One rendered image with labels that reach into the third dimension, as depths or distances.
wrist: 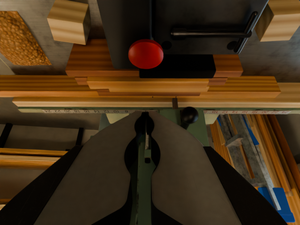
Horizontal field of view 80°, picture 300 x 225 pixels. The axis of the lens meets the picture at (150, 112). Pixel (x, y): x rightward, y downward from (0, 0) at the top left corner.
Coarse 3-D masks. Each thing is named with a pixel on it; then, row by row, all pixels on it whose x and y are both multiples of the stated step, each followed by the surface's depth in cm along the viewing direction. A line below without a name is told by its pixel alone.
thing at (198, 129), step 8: (160, 112) 27; (168, 112) 27; (176, 112) 27; (200, 112) 26; (176, 120) 26; (200, 120) 26; (192, 128) 25; (200, 128) 25; (200, 136) 25; (208, 144) 24
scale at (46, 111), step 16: (48, 112) 37; (64, 112) 37; (80, 112) 37; (96, 112) 37; (112, 112) 37; (128, 112) 37; (208, 112) 37; (224, 112) 37; (240, 112) 37; (256, 112) 37; (272, 112) 37; (288, 112) 37
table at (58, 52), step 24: (0, 0) 23; (24, 0) 23; (48, 0) 23; (72, 0) 23; (48, 24) 26; (96, 24) 26; (48, 48) 30; (264, 48) 30; (288, 48) 30; (24, 72) 35; (48, 72) 35; (264, 72) 34; (288, 72) 34
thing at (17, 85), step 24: (0, 96) 35; (24, 96) 35; (48, 96) 35; (72, 96) 35; (96, 96) 35; (120, 96) 35; (144, 96) 35; (168, 96) 35; (192, 96) 35; (216, 96) 35; (240, 96) 35; (264, 96) 34
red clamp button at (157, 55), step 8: (144, 40) 14; (152, 40) 14; (136, 48) 14; (144, 48) 14; (152, 48) 14; (160, 48) 15; (136, 56) 15; (144, 56) 15; (152, 56) 15; (160, 56) 15; (136, 64) 16; (144, 64) 16; (152, 64) 16
